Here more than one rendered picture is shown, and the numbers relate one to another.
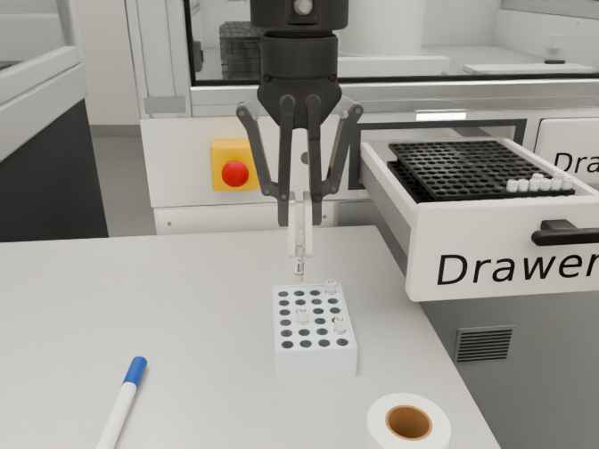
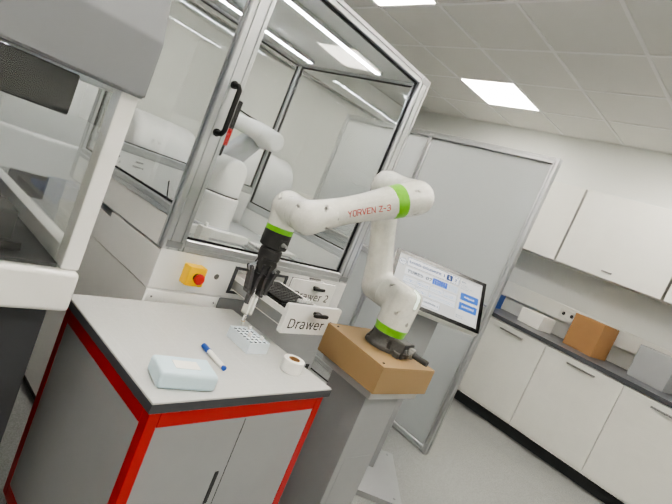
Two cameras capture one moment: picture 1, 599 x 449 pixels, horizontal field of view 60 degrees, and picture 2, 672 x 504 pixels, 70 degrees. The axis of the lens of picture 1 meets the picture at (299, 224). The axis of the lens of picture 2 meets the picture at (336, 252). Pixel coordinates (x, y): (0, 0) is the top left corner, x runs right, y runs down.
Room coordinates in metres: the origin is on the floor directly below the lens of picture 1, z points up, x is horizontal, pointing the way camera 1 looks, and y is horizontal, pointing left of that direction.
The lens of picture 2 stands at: (-0.73, 0.93, 1.33)
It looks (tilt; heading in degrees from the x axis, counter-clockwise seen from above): 6 degrees down; 316
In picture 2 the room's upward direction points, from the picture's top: 23 degrees clockwise
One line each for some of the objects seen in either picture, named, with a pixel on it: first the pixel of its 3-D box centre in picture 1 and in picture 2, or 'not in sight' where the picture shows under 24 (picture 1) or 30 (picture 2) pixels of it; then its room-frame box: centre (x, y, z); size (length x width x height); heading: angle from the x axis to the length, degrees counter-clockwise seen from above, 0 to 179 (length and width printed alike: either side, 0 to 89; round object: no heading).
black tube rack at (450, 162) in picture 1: (467, 184); (277, 298); (0.69, -0.24, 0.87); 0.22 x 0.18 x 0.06; 6
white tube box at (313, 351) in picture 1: (310, 327); (248, 339); (0.48, -0.01, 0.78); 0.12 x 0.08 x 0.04; 4
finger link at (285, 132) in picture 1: (284, 148); (256, 278); (0.52, 0.02, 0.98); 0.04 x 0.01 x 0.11; 4
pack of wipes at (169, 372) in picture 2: not in sight; (183, 372); (0.24, 0.32, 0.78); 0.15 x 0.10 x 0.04; 84
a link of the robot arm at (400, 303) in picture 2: not in sight; (397, 307); (0.36, -0.53, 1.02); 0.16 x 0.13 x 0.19; 174
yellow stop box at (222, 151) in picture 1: (235, 165); (193, 275); (0.76, 0.10, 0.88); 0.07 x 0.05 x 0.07; 96
